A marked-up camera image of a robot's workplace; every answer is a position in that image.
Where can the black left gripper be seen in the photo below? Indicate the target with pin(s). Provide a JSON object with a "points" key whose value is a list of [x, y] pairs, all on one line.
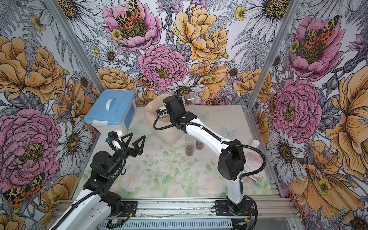
{"points": [[137, 150]]}

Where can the clear jar with rose tea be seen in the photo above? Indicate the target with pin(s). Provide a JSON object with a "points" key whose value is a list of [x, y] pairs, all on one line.
{"points": [[188, 100]]}

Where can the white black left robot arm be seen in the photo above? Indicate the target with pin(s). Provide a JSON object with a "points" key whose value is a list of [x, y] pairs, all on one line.
{"points": [[96, 202]]}

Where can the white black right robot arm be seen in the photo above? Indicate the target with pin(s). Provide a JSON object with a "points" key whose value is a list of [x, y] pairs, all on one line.
{"points": [[231, 158]]}

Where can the open clear jar dried tea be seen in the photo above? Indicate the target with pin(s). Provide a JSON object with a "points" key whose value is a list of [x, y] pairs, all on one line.
{"points": [[189, 143]]}

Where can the blue lidded storage box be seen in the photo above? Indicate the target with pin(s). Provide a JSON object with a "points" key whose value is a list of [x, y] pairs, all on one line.
{"points": [[112, 111]]}

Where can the bin with pink bag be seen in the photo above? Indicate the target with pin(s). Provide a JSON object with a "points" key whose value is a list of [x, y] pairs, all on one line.
{"points": [[170, 135]]}

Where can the pink white paper packet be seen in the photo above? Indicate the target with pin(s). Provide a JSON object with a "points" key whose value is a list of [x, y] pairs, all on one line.
{"points": [[253, 162]]}

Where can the small white capped bottle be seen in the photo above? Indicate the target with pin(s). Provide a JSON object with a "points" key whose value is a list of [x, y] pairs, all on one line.
{"points": [[255, 145]]}

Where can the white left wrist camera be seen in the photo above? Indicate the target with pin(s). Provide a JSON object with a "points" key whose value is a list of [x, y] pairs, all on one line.
{"points": [[113, 138]]}

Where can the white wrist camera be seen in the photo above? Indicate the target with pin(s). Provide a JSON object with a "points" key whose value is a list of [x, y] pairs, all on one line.
{"points": [[162, 112], [113, 138]]}

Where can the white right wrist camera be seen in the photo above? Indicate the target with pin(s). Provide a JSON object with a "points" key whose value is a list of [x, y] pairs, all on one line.
{"points": [[162, 112]]}

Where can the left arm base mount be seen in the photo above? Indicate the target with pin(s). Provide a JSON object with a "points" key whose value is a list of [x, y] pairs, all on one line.
{"points": [[126, 209]]}

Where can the aluminium front rail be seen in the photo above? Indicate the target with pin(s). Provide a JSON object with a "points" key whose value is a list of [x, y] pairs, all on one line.
{"points": [[272, 213]]}

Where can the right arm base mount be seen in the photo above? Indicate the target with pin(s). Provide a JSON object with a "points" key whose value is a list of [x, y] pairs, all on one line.
{"points": [[227, 208]]}

